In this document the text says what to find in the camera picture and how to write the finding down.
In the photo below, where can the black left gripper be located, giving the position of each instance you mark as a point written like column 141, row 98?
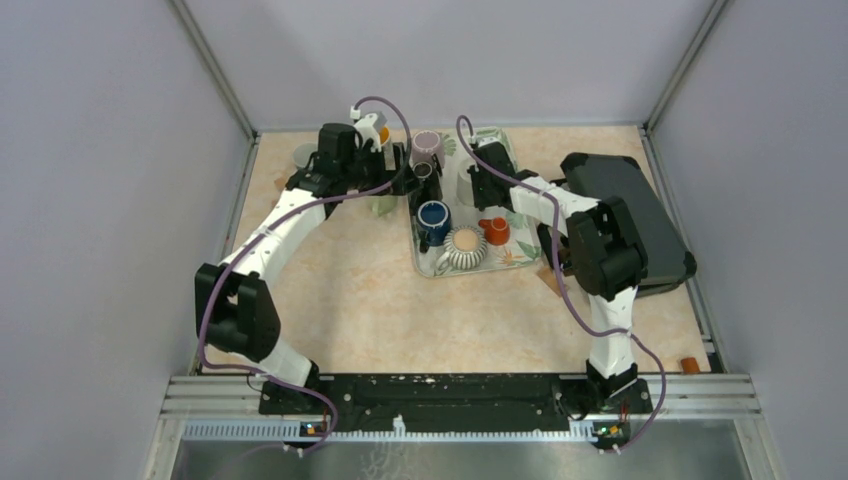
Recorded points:
column 384, row 175

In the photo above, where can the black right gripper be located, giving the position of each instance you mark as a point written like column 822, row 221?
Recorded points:
column 480, row 202

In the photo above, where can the small orange cup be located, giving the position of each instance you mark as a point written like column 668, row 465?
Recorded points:
column 496, row 230

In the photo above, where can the grey striped mug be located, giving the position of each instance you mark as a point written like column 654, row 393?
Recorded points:
column 464, row 249

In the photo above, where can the white ribbed mug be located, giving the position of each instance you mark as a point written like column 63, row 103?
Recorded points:
column 464, row 186

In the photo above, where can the light blue dotted mug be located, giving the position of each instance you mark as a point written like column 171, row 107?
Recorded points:
column 302, row 153

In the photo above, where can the light green mug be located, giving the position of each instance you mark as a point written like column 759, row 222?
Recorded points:
column 383, row 205

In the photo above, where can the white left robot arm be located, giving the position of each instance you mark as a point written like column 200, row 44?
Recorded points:
column 235, row 312

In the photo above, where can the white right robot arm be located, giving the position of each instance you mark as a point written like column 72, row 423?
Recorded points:
column 606, row 254

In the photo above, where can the navy blue mug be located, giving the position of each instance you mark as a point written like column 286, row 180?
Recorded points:
column 434, row 221

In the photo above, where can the black octagonal mug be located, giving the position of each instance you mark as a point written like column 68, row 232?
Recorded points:
column 428, row 185

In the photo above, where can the lilac mug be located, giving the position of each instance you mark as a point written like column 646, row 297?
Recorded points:
column 427, row 146

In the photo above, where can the floral white serving tray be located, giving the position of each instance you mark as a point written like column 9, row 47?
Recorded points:
column 523, row 248

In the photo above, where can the light wooden block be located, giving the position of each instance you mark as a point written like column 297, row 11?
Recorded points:
column 548, row 277

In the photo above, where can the black poker chip case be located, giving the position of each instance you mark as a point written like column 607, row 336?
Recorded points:
column 670, row 262

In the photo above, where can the small orange cylinder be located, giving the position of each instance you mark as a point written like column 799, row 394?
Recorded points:
column 690, row 366

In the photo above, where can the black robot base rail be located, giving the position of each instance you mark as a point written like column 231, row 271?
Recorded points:
column 453, row 403

